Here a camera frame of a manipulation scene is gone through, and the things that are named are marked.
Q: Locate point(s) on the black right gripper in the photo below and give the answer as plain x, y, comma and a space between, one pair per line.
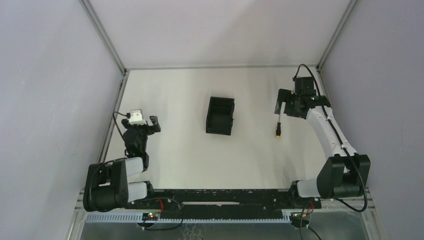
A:
286, 103

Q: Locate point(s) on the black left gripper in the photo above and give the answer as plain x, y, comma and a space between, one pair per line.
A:
139, 127

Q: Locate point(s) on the black and yellow screwdriver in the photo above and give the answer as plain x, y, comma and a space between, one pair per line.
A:
278, 130

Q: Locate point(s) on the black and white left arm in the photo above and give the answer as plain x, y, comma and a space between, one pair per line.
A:
107, 186

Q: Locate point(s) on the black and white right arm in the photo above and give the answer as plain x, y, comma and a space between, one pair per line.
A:
345, 172

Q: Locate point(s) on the black plastic bin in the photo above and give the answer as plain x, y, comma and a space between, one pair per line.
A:
219, 118

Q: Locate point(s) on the left control circuit board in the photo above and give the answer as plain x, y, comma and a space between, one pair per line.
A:
150, 216

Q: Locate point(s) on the control circuit board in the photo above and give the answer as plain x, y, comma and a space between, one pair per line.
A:
150, 216
299, 221

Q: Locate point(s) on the right control circuit board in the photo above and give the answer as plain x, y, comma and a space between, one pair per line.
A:
299, 221

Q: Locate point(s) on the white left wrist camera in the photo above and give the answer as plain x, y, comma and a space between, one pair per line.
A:
136, 118

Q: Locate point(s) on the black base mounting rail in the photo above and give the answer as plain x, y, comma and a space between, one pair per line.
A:
225, 203

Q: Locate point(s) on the slotted grey cable duct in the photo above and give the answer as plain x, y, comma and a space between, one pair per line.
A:
139, 217

